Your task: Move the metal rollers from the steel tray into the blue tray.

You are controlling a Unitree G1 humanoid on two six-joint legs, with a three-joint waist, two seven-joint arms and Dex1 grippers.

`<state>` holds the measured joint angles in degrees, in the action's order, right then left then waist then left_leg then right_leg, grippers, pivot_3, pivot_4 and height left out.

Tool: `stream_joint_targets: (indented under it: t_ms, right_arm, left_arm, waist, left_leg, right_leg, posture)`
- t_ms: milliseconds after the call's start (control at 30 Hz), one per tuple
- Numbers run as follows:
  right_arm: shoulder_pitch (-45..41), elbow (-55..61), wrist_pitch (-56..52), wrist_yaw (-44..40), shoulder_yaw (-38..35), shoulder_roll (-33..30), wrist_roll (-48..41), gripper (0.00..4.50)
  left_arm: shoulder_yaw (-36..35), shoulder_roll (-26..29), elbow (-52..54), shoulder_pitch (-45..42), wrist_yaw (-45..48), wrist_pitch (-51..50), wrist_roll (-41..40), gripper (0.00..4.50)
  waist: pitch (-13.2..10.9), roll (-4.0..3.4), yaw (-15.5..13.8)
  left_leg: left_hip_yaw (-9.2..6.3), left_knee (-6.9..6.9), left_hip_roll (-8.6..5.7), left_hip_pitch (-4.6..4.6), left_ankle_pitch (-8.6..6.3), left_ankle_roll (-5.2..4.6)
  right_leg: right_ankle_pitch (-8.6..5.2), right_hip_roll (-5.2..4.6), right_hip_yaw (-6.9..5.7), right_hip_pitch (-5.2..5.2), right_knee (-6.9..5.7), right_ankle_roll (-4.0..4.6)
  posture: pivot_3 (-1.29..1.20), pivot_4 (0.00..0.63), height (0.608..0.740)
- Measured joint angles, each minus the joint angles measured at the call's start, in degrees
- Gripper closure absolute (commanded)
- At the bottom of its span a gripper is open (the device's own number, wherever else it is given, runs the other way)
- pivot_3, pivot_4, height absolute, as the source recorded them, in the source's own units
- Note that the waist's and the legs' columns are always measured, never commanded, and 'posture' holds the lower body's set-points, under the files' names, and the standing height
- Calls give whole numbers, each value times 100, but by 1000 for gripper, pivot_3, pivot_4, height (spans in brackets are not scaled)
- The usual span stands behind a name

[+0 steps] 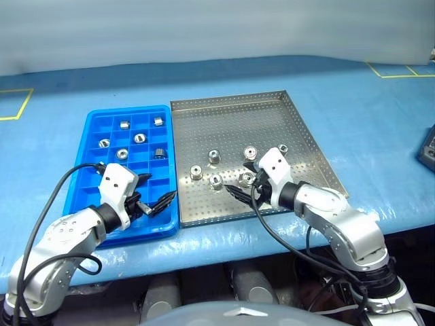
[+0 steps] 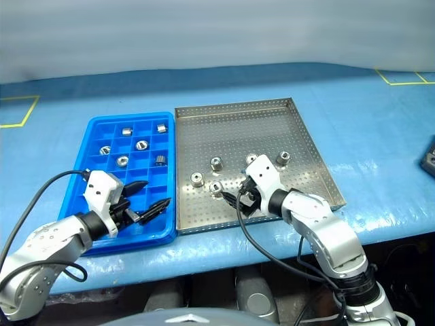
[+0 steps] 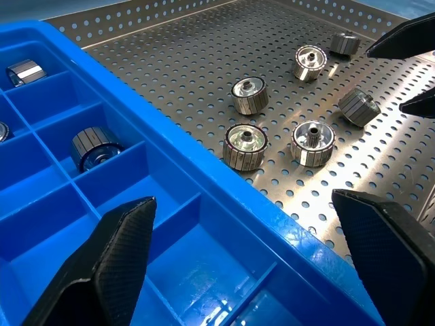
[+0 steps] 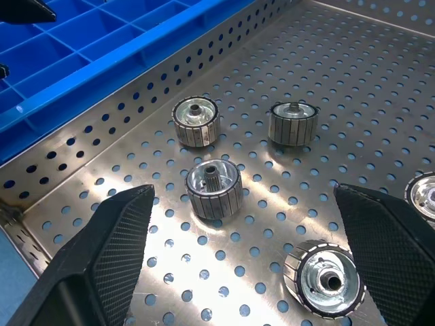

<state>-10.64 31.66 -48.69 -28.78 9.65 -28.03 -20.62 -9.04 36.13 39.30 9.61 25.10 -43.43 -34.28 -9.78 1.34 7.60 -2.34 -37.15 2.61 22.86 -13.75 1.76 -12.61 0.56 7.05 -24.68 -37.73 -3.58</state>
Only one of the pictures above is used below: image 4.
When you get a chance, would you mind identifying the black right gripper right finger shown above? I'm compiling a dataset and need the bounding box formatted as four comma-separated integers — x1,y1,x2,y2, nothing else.
334,183,435,326

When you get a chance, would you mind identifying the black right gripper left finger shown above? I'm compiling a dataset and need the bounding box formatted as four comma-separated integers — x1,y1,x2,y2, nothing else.
6,184,156,326

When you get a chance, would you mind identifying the blue compartment tray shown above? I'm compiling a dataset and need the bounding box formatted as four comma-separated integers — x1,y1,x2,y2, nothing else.
0,0,302,167

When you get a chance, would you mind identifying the perforated stainless steel tray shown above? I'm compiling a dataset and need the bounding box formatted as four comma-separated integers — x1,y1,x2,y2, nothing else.
0,0,435,326

